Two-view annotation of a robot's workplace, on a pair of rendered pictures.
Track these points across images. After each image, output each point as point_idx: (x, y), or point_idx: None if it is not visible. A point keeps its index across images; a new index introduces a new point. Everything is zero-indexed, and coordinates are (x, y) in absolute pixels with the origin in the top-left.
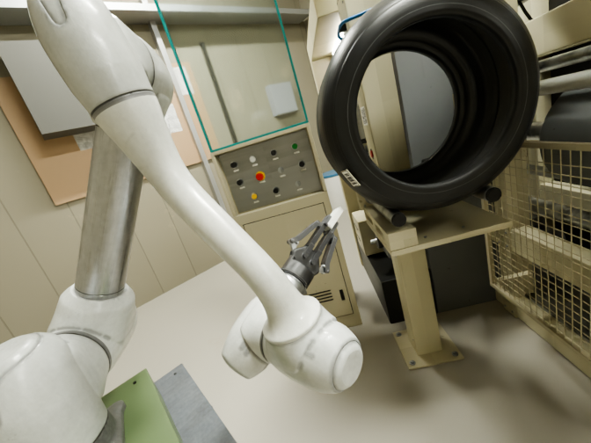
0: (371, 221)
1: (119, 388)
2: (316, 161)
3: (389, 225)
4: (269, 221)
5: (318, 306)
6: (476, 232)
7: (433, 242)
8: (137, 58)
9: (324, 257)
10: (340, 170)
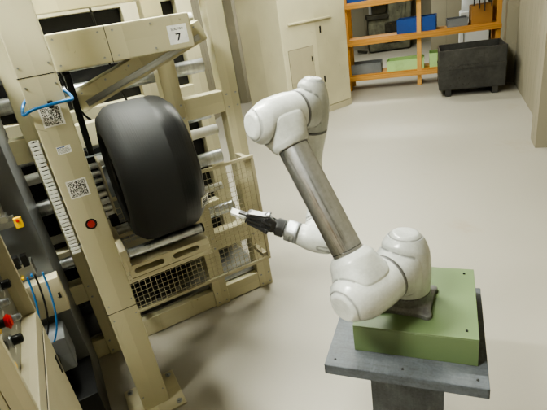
0: (150, 267)
1: (374, 324)
2: (16, 271)
3: (190, 240)
4: (49, 388)
5: None
6: None
7: None
8: None
9: (260, 227)
10: (200, 197)
